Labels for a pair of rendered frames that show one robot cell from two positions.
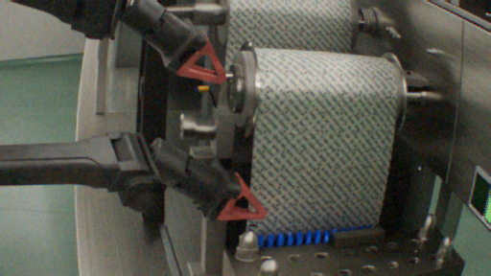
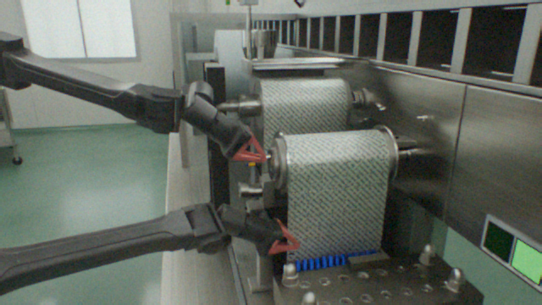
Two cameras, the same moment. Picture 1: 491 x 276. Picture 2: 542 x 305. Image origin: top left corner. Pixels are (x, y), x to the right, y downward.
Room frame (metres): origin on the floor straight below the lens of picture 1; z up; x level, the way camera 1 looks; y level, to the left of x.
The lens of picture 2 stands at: (0.30, 0.03, 1.55)
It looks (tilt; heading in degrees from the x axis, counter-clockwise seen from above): 19 degrees down; 0
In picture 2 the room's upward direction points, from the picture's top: straight up
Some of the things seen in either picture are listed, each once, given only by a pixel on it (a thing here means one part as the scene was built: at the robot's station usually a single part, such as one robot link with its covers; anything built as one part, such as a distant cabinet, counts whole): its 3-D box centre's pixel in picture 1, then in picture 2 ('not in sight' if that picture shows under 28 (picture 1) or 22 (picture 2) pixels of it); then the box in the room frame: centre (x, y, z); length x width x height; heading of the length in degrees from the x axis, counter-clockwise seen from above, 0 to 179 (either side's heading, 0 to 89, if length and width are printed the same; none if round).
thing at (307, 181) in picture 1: (323, 188); (336, 224); (1.06, -0.13, 1.11); 0.23 x 0.01 x 0.18; 103
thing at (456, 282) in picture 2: (446, 246); (457, 278); (0.95, -0.36, 1.05); 0.04 x 0.04 x 0.04
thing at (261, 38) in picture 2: not in sight; (259, 38); (1.82, 0.07, 1.50); 0.14 x 0.14 x 0.06
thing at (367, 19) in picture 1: (362, 20); (352, 100); (1.41, -0.22, 1.33); 0.07 x 0.07 x 0.07; 13
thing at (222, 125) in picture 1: (207, 199); (259, 235); (1.12, 0.05, 1.05); 0.06 x 0.05 x 0.31; 103
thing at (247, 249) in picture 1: (247, 244); (290, 273); (0.97, -0.02, 1.05); 0.04 x 0.04 x 0.04
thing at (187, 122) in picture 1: (187, 126); (243, 190); (1.11, 0.09, 1.18); 0.04 x 0.02 x 0.04; 13
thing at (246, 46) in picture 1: (245, 88); (279, 163); (1.10, 0.00, 1.25); 0.15 x 0.01 x 0.15; 13
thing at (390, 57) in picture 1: (389, 94); (380, 155); (1.15, -0.24, 1.25); 0.15 x 0.01 x 0.15; 13
